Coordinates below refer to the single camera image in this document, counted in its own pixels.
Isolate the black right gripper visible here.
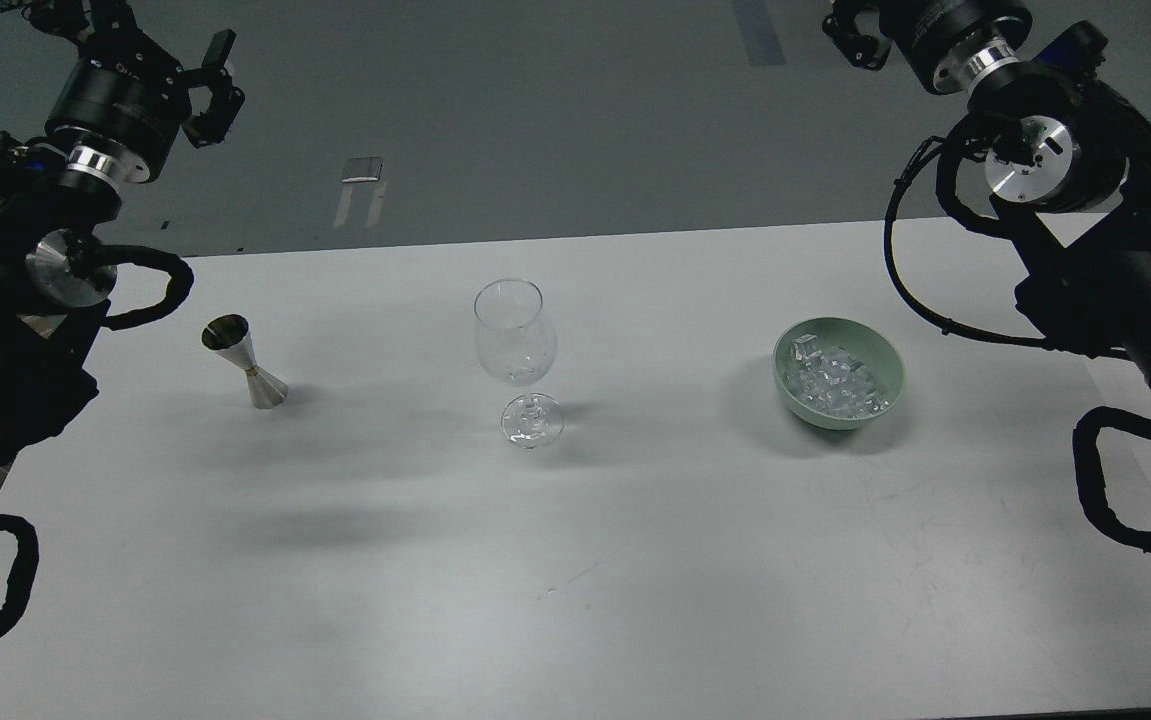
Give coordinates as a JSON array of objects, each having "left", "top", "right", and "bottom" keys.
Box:
[{"left": 823, "top": 1, "right": 1032, "bottom": 95}]

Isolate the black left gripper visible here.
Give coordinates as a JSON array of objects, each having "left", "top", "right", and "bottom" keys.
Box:
[{"left": 23, "top": 1, "right": 245, "bottom": 186}]

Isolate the steel double jigger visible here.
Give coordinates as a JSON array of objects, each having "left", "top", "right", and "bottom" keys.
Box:
[{"left": 200, "top": 314, "right": 290, "bottom": 409}]

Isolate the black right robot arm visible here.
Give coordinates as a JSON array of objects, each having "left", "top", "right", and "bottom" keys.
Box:
[{"left": 821, "top": 1, "right": 1151, "bottom": 553}]

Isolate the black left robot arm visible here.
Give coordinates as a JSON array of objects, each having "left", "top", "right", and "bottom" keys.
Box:
[{"left": 0, "top": 1, "right": 245, "bottom": 638}]

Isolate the pile of ice cubes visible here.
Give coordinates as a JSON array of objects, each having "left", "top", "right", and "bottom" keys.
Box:
[{"left": 782, "top": 334, "right": 892, "bottom": 420}]

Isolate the clear wine glass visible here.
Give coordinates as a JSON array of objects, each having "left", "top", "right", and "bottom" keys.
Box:
[{"left": 473, "top": 278, "right": 565, "bottom": 450}]

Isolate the grey floor plate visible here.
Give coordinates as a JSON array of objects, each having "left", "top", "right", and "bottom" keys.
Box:
[{"left": 340, "top": 156, "right": 384, "bottom": 184}]

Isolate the green bowl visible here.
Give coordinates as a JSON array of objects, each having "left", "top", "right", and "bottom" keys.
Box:
[{"left": 772, "top": 316, "right": 907, "bottom": 430}]

